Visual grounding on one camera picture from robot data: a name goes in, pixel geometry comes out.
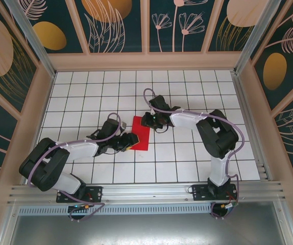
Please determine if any grey metal sheet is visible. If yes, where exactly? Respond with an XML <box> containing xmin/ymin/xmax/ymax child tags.
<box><xmin>0</xmin><ymin>201</ymin><xmax>293</xmax><ymax>245</ymax></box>

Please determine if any slotted grey cable duct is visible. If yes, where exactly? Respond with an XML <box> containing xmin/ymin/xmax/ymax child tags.
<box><xmin>17</xmin><ymin>203</ymin><xmax>213</xmax><ymax>215</ymax></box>

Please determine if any aluminium side rail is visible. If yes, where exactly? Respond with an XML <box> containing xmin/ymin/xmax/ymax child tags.
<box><xmin>232</xmin><ymin>72</ymin><xmax>273</xmax><ymax>181</ymax></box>

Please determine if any long aluminium mounting rail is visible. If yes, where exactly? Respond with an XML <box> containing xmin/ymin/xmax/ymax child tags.
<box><xmin>7</xmin><ymin>180</ymin><xmax>286</xmax><ymax>205</ymax></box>

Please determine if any purple cable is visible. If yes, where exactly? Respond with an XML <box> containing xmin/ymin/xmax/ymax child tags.
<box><xmin>27</xmin><ymin>112</ymin><xmax>124</xmax><ymax>223</ymax></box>
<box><xmin>142</xmin><ymin>88</ymin><xmax>245</xmax><ymax>220</ymax></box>

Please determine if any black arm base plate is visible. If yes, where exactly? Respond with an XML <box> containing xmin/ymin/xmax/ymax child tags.
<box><xmin>56</xmin><ymin>186</ymin><xmax>104</xmax><ymax>204</ymax></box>
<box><xmin>191</xmin><ymin>184</ymin><xmax>238</xmax><ymax>201</ymax></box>

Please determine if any aluminium frame post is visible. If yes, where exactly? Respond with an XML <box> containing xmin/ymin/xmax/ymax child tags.
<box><xmin>5</xmin><ymin>0</ymin><xmax>57</xmax><ymax>78</ymax></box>
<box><xmin>234</xmin><ymin>0</ymin><xmax>282</xmax><ymax>75</ymax></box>

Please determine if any small circuit board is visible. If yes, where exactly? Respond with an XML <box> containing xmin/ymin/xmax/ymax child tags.
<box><xmin>220</xmin><ymin>202</ymin><xmax>240</xmax><ymax>212</ymax></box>
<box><xmin>68</xmin><ymin>203</ymin><xmax>94</xmax><ymax>213</ymax></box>

